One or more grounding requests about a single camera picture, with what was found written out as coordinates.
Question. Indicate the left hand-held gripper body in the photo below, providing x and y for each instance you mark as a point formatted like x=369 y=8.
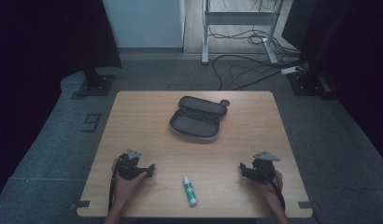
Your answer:
x=128 y=165

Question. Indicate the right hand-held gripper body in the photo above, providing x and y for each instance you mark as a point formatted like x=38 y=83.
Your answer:
x=264 y=169

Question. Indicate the person's right hand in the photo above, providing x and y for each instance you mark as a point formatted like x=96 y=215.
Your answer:
x=270 y=188

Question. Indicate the person's left hand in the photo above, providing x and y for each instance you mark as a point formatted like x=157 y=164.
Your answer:
x=125 y=186

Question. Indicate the white green glue stick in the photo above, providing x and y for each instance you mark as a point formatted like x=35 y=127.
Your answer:
x=189 y=191

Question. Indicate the dark tape piece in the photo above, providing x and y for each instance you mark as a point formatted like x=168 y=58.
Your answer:
x=305 y=205
x=83 y=204

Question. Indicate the dark grey open pencil case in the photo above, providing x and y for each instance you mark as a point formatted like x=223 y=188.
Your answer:
x=195 y=119

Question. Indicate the small round dark tab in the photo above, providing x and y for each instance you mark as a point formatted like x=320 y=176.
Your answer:
x=224 y=102

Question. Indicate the black stand base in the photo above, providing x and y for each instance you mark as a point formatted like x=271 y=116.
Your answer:
x=308 y=84
x=96 y=84

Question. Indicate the white power strip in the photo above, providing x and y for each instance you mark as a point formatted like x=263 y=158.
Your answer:
x=290 y=70

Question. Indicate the dark curtain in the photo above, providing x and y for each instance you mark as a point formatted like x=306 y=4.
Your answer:
x=351 y=62
x=40 y=62

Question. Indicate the light blue panel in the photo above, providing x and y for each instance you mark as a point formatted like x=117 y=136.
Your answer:
x=146 y=23

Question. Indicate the white metal desk frame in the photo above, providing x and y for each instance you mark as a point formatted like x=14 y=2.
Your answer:
x=239 y=18

